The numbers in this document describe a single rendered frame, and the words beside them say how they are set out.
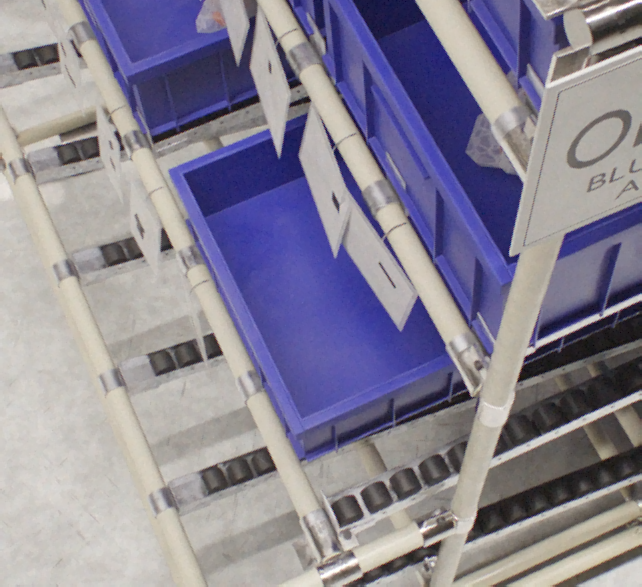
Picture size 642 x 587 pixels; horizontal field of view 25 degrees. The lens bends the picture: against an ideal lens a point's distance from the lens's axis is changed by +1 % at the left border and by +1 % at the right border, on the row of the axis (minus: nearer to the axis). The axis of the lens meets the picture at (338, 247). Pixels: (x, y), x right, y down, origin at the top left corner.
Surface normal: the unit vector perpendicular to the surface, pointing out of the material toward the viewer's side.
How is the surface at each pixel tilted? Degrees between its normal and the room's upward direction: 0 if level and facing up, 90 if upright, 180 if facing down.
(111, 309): 0
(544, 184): 90
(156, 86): 90
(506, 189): 5
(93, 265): 11
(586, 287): 90
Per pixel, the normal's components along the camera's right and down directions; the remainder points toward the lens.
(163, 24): -0.03, -0.46
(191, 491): 0.19, -0.54
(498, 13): -0.90, 0.43
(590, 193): 0.42, 0.80
